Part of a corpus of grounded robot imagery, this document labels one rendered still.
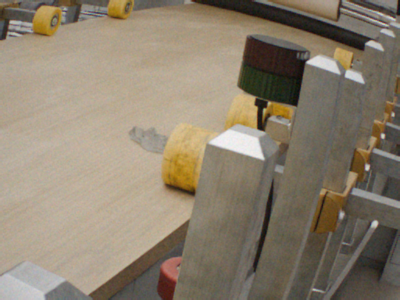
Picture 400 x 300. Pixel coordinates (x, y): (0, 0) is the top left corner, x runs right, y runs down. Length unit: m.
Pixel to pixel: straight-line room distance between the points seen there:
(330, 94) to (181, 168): 0.39
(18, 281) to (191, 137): 0.82
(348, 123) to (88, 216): 0.32
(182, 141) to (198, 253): 0.57
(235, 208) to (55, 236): 0.42
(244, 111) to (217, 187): 0.81
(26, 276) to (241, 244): 0.24
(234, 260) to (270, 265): 0.27
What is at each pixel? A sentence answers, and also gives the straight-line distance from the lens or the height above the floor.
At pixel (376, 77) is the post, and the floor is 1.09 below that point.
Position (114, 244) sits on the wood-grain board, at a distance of 0.89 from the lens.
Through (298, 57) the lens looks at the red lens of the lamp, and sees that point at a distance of 0.71.
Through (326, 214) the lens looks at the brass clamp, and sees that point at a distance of 0.97.
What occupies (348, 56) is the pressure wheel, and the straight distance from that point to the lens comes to 2.26.
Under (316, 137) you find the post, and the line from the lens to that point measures 0.72.
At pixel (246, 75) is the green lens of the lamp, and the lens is 0.72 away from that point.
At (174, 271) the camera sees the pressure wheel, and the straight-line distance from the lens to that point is 0.84.
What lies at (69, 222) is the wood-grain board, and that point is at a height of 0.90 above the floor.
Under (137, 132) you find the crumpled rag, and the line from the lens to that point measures 1.27.
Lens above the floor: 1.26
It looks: 16 degrees down
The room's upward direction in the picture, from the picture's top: 12 degrees clockwise
